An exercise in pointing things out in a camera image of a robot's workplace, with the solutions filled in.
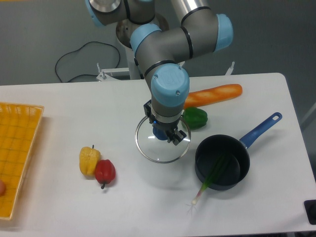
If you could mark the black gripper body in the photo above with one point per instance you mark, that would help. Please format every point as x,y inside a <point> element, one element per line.
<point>162,128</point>

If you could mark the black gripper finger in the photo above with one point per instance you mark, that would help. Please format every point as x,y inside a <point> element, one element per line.
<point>148,110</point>
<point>175,136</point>

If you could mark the glass pot lid blue knob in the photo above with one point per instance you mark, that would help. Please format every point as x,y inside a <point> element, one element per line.
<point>150,144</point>

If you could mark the green spring onion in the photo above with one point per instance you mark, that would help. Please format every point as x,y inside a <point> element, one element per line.
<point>217,170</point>

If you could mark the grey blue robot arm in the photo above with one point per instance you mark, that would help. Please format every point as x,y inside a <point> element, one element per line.
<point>159,53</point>

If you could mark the green bell pepper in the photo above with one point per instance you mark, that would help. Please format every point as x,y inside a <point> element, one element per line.
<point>195,118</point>

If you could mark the orange baguette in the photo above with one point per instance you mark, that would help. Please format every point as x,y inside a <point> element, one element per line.
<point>213,95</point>

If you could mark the red bell pepper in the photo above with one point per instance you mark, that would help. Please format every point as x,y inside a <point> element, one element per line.
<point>105,172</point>

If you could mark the yellow bell pepper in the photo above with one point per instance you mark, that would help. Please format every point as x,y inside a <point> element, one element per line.
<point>88,159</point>

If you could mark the yellow woven basket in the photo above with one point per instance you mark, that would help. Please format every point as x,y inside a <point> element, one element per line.
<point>19,124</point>

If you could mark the black device at table edge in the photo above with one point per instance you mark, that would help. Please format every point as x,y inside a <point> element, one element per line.
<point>310,208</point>

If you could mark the pink object in basket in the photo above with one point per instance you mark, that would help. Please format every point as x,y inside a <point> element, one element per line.
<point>2,188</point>

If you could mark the dark pot blue handle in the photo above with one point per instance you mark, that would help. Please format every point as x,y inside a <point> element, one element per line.
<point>235,150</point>

